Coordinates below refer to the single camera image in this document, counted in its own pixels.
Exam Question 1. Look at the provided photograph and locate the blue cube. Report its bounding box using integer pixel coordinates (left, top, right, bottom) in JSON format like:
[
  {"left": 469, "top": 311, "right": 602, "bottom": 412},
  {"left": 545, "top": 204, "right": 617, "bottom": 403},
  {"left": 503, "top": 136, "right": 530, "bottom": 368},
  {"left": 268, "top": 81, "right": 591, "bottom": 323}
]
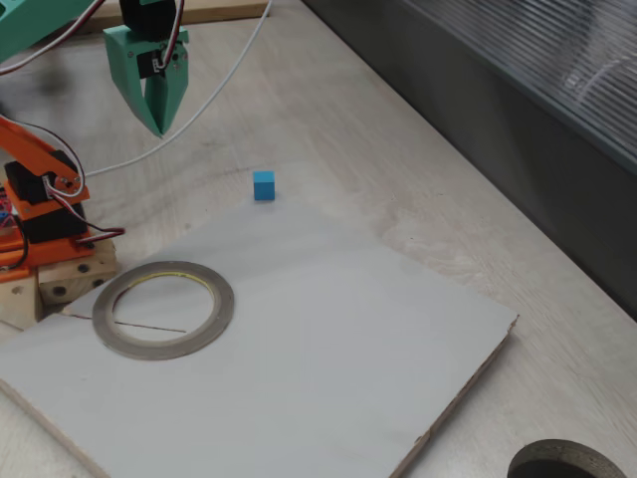
[{"left": 252, "top": 170, "right": 277, "bottom": 202}]

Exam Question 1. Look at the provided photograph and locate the light wooden strip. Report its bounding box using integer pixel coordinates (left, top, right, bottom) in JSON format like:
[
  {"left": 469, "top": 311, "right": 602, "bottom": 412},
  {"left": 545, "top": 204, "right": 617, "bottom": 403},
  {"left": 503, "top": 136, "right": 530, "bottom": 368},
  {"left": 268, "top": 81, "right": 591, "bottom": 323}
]
[{"left": 74, "top": 2, "right": 270, "bottom": 36}]

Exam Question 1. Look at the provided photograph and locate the red controller circuit board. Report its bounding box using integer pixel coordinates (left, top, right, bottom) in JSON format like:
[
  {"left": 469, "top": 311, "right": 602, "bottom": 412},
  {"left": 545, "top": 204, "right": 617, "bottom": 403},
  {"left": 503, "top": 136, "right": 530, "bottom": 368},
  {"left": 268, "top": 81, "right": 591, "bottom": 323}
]
[{"left": 0, "top": 183, "right": 21, "bottom": 230}]

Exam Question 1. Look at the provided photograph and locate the wooden base block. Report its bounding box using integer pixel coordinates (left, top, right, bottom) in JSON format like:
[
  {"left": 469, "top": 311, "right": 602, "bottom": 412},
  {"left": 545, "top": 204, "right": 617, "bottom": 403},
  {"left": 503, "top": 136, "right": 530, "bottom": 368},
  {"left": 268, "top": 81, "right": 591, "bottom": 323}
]
[{"left": 0, "top": 237, "right": 119, "bottom": 333}]

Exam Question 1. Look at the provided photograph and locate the white-faced plywood board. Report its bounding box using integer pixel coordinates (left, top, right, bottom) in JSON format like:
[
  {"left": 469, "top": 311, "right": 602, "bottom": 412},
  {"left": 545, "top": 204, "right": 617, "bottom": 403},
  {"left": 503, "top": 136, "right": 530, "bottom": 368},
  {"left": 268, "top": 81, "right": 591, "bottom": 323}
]
[{"left": 0, "top": 198, "right": 520, "bottom": 478}]

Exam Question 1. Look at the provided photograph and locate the frosted ribbed partition panel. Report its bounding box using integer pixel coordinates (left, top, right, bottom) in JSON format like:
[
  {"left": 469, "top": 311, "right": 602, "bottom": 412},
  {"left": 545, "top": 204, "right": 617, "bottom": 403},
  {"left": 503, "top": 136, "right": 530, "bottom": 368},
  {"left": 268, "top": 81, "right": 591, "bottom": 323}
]
[{"left": 303, "top": 0, "right": 637, "bottom": 320}]

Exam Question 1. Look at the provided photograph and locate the white USB cable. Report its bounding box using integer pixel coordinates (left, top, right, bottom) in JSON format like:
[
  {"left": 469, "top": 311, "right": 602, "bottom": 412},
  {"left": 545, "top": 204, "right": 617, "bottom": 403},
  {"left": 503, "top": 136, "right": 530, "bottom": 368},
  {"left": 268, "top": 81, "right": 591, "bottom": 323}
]
[{"left": 84, "top": 0, "right": 274, "bottom": 178}]

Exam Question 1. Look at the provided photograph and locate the red white black servo wire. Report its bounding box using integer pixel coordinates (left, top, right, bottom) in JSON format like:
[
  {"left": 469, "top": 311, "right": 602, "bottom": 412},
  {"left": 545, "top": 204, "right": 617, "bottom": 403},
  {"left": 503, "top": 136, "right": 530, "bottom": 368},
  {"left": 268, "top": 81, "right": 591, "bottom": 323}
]
[{"left": 74, "top": 226, "right": 125, "bottom": 249}]

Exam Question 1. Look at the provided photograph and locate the grey ring of tape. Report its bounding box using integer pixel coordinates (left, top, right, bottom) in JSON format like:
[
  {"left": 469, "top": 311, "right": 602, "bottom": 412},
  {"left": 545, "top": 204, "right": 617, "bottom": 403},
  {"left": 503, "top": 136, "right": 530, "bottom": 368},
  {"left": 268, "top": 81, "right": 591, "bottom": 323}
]
[{"left": 92, "top": 260, "right": 235, "bottom": 361}]

